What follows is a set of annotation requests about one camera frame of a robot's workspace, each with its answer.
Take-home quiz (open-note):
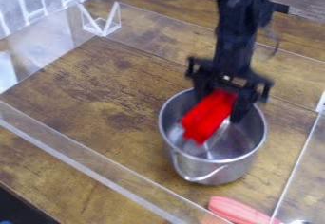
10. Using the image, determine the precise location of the black wall strip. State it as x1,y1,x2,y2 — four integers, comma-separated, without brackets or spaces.
273,2,289,13

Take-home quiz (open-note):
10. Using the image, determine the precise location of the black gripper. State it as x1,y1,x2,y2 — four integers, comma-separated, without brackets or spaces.
186,57,274,123

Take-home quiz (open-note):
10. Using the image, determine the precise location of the silver metal pot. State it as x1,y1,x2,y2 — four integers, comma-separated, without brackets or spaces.
159,88,267,185

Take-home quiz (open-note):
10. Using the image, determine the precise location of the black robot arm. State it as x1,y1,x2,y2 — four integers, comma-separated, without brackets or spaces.
186,0,274,123

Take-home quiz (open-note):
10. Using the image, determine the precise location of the red plastic block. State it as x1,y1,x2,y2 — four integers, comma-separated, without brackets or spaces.
180,89,238,145

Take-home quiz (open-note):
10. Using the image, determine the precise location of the clear acrylic front barrier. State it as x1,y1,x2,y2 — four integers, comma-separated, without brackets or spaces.
0,101,231,224

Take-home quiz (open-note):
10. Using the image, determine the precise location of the orange handled tool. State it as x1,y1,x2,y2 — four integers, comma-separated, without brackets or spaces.
209,196,283,224

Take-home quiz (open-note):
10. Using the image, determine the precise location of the clear acrylic right barrier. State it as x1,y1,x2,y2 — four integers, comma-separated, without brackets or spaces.
271,91,325,224

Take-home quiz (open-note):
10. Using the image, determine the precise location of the clear acrylic barrier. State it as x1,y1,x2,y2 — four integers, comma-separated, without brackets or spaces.
271,91,325,224
0,101,231,224

